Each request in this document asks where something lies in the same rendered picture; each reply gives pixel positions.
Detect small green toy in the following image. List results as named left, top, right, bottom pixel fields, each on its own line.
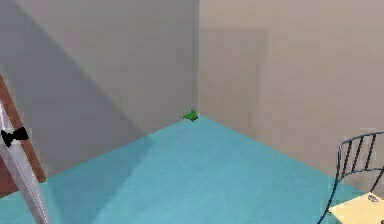
left=179, top=109, right=200, bottom=123

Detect pale yellow table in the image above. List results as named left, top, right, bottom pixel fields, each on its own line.
left=328, top=191, right=384, bottom=224

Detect black wire chair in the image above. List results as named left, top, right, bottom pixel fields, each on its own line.
left=316, top=130, right=384, bottom=224

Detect black door handle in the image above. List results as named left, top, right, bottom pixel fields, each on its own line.
left=0, top=126, right=30, bottom=148

